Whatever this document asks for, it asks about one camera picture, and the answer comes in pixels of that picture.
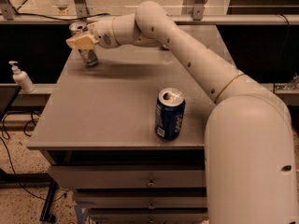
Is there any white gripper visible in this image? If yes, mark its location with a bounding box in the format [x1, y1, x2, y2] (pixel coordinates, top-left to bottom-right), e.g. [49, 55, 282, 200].
[66, 17, 120, 49]

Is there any redbull can silver blue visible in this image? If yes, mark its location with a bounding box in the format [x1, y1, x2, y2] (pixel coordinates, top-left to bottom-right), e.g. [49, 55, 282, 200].
[69, 21, 98, 67]

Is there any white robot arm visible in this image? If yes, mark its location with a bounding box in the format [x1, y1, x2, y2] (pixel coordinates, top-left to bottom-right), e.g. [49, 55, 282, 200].
[66, 1, 299, 224]

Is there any blue pepsi can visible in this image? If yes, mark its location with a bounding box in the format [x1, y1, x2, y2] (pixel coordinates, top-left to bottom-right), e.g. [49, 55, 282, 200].
[155, 88, 186, 140]

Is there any white pump dispenser bottle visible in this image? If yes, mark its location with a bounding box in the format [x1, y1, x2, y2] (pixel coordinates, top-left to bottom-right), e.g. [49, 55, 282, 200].
[8, 61, 35, 93]

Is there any grey drawer cabinet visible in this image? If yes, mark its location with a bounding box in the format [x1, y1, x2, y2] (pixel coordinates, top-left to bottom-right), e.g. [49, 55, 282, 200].
[27, 24, 237, 224]

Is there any top grey drawer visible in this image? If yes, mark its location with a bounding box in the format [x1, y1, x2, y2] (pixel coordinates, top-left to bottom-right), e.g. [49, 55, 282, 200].
[49, 165, 206, 189]

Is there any grey drawer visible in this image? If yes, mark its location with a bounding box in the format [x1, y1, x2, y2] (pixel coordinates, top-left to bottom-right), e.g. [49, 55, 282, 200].
[90, 208, 208, 224]
[74, 189, 207, 209]
[49, 165, 206, 189]

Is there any black desk leg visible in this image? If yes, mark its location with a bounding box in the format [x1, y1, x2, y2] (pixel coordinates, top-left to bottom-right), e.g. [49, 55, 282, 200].
[0, 85, 57, 223]

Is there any middle grey drawer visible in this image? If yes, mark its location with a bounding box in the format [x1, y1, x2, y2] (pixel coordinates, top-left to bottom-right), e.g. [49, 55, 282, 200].
[74, 189, 207, 209]

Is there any bottom grey drawer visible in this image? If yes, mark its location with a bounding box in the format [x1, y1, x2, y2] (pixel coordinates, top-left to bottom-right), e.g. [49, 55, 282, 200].
[90, 208, 208, 224]

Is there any black cable on rail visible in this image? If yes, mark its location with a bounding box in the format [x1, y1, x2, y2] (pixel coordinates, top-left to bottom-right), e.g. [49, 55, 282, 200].
[0, 0, 110, 22]

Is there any black floor cable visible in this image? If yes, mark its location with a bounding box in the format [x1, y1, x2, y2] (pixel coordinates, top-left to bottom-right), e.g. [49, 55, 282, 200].
[0, 110, 71, 203]

